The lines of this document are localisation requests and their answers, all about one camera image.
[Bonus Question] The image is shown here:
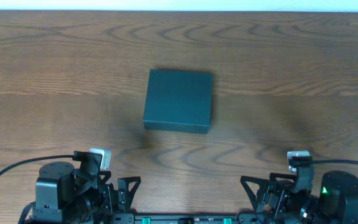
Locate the dark green gift box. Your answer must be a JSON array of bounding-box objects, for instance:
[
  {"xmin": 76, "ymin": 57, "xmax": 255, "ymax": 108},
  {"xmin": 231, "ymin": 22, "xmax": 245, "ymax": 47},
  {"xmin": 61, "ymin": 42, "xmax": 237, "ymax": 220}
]
[{"xmin": 143, "ymin": 69, "xmax": 213, "ymax": 134}]

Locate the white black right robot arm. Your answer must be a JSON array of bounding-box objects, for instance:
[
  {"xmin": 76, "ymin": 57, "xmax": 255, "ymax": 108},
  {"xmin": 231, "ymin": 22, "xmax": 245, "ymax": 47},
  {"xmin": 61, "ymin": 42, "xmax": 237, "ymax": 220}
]
[{"xmin": 240, "ymin": 169, "xmax": 358, "ymax": 224}]

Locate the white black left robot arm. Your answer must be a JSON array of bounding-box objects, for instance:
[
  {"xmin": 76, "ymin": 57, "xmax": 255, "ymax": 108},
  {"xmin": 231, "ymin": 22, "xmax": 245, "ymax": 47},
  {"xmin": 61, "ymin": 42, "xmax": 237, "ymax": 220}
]
[{"xmin": 18, "ymin": 148, "xmax": 141, "ymax": 224}]

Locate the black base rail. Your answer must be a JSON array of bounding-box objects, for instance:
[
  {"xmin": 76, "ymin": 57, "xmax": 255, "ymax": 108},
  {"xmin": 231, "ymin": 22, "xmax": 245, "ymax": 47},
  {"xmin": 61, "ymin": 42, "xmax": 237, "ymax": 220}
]
[{"xmin": 105, "ymin": 213, "xmax": 267, "ymax": 224}]

